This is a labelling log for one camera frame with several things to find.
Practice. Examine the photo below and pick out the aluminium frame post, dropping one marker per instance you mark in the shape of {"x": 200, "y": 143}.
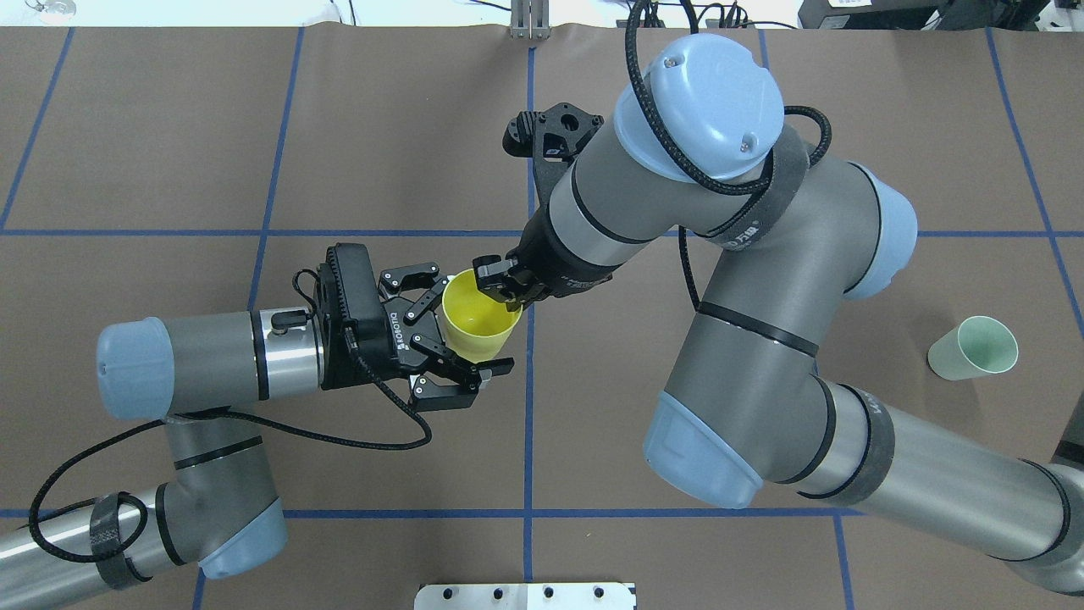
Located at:
{"x": 530, "y": 20}

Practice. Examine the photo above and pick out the green plastic cup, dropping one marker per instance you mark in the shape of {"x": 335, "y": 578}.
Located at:
{"x": 977, "y": 347}

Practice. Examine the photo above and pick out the white pedestal column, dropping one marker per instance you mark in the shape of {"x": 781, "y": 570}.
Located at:
{"x": 559, "y": 595}

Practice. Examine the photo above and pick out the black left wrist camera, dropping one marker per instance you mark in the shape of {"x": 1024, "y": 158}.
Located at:
{"x": 348, "y": 300}

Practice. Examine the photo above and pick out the black box with label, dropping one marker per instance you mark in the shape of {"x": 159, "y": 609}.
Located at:
{"x": 866, "y": 15}

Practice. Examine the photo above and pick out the yellow plastic cup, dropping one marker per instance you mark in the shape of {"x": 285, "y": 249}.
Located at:
{"x": 476, "y": 327}

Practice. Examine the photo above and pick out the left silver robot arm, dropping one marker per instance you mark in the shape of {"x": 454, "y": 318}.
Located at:
{"x": 198, "y": 379}

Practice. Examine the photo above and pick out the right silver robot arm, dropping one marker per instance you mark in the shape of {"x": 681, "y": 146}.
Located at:
{"x": 982, "y": 131}

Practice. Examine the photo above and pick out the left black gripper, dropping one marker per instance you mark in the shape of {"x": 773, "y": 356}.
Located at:
{"x": 391, "y": 333}

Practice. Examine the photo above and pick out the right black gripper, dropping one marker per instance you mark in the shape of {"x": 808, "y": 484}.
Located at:
{"x": 555, "y": 264}

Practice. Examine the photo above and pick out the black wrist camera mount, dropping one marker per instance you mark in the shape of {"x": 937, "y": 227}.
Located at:
{"x": 552, "y": 139}

